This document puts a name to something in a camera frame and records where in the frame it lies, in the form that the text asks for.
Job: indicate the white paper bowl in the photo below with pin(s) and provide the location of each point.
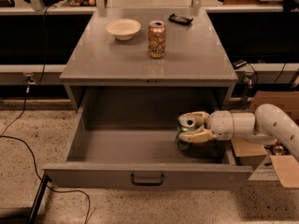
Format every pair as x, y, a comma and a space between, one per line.
123, 29

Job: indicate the black metal floor bar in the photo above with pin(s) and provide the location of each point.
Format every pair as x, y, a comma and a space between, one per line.
38, 199

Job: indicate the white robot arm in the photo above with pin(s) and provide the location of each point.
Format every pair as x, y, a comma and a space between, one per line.
266, 125

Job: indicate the black drawer handle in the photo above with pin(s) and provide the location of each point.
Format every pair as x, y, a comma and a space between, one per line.
147, 181

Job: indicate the open grey top drawer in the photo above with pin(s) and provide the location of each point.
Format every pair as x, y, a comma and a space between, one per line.
121, 131

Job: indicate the orange soda can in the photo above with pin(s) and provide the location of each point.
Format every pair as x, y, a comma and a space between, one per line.
156, 38

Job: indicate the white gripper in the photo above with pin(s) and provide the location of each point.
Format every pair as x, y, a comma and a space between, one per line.
220, 125

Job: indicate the grey metal cabinet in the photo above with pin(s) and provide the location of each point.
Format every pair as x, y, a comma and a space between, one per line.
176, 46

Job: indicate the cardboard box with cans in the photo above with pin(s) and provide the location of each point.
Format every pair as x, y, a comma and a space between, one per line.
272, 162

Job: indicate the black snack bar wrapper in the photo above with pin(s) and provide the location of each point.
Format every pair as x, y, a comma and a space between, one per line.
180, 20

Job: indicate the green soda can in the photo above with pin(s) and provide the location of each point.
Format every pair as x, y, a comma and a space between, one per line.
186, 123

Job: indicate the small black device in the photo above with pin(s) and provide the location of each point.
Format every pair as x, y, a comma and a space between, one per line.
238, 64

